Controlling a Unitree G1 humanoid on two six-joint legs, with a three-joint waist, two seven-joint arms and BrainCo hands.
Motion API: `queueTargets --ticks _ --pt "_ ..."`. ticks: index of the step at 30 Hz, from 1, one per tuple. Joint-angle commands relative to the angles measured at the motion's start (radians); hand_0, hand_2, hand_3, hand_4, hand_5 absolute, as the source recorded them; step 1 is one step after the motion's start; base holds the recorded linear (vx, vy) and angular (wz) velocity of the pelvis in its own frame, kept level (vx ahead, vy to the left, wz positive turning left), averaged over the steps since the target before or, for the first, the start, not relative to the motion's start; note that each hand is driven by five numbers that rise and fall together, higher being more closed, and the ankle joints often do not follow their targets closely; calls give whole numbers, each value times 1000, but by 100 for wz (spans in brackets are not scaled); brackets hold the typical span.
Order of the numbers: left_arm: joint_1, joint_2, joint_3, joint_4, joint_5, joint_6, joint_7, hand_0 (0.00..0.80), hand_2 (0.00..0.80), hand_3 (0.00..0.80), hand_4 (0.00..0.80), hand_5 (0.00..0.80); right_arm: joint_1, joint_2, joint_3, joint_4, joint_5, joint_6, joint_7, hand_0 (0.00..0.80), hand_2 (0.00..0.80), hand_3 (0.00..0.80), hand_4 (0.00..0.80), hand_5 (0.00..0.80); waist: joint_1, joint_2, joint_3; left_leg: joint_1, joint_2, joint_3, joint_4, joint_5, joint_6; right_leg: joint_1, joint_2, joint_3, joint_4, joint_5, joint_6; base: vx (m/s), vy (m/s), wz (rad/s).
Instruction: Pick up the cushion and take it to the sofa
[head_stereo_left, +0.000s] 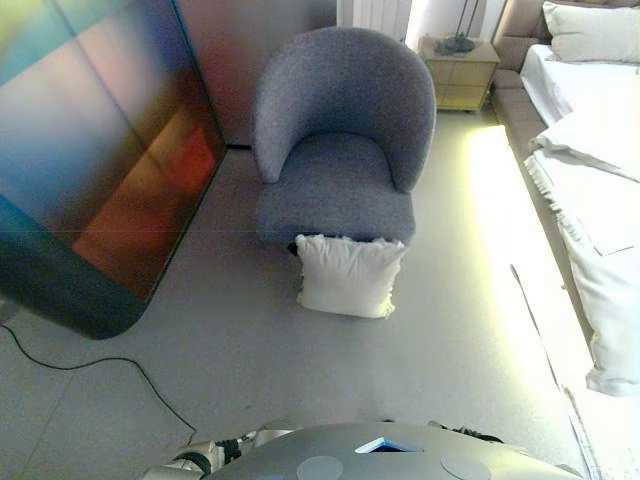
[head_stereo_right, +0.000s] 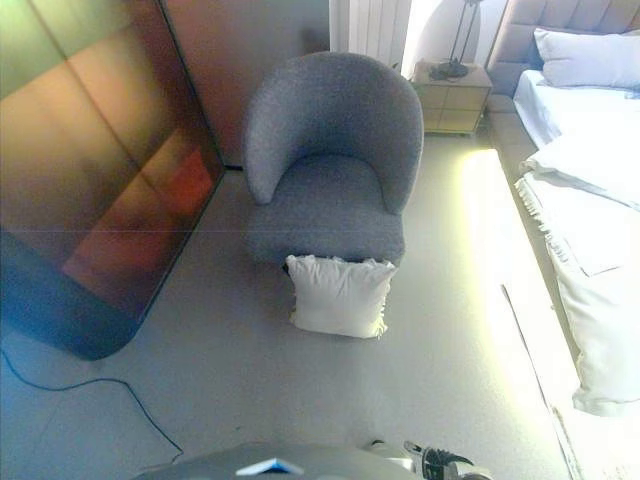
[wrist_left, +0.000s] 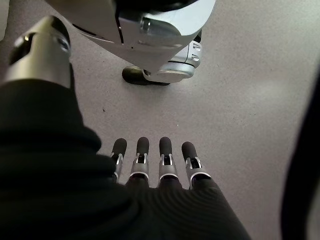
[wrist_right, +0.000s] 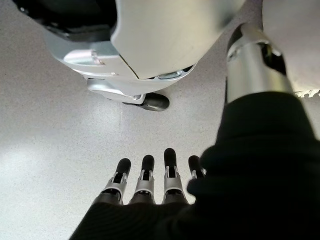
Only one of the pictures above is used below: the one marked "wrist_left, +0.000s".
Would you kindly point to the silver robot left leg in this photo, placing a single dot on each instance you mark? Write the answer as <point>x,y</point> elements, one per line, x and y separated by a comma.
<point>155,32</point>

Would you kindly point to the robot left hand dark glove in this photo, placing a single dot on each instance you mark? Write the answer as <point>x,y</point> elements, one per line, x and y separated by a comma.
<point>50,175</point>

